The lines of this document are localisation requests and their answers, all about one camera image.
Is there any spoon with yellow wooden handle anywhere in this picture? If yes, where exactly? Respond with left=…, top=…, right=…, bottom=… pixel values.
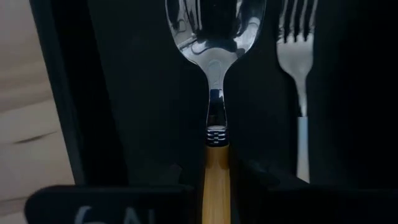
left=164, top=0, right=267, bottom=224

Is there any fork with light blue handle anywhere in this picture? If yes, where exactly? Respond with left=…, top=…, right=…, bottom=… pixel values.
left=275, top=0, right=318, bottom=184

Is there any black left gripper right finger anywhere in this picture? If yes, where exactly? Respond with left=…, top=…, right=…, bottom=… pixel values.
left=230, top=159, right=398, bottom=224

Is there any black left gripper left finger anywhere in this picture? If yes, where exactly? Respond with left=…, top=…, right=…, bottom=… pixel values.
left=24, top=161, right=197, bottom=224

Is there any black tray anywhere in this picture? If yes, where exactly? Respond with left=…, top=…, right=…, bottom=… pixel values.
left=29, top=0, right=398, bottom=191

